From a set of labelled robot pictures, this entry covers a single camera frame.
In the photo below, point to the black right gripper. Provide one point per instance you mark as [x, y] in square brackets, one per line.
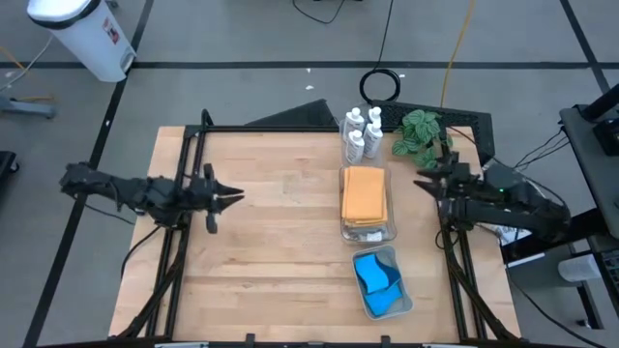
[454, 181]

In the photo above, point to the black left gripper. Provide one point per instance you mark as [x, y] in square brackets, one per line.
[203, 195]

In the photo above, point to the orange towel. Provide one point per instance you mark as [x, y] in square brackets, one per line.
[363, 193]

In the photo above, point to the white plastic bottle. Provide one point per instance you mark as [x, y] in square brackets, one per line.
[373, 137]
[374, 116]
[354, 121]
[355, 145]

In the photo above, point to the grey waffle towel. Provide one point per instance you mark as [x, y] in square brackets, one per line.
[355, 231]

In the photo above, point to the blue cloth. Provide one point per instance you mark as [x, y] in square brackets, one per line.
[370, 273]

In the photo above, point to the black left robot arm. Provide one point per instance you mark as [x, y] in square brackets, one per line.
[121, 191]

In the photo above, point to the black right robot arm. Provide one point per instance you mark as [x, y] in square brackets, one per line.
[508, 208]

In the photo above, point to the green leafy plant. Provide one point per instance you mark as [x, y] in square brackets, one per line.
[421, 135]

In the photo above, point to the black perforated panel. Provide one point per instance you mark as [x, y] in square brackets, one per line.
[464, 121]

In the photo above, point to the large clear plastic bin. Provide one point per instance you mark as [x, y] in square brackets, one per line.
[392, 237]

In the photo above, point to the grey plastic bin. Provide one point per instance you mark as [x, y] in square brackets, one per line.
[389, 251]

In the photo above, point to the white printed paper sheet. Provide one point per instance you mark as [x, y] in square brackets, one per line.
[512, 237]

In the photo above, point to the white bottles cluster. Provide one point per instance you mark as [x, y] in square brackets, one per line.
[342, 140]

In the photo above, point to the black wedge panel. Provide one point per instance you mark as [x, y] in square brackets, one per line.
[300, 116]

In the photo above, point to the silver aluminium bar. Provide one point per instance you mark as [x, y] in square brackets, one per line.
[447, 345]
[181, 345]

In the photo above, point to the black equipment cart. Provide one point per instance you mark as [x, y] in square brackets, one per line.
[595, 159]

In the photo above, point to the grey cylinder roll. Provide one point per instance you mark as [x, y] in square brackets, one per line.
[578, 268]

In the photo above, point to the white pedal trash can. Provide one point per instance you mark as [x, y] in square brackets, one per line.
[82, 38]

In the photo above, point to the grey table foot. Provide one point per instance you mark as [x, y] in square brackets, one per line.
[29, 107]

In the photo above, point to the black aluminium table frame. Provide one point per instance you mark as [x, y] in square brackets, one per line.
[266, 129]

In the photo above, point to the black curved frame hook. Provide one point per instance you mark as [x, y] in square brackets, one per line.
[207, 118]

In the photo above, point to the black frame clip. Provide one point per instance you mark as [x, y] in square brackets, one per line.
[385, 341]
[249, 340]

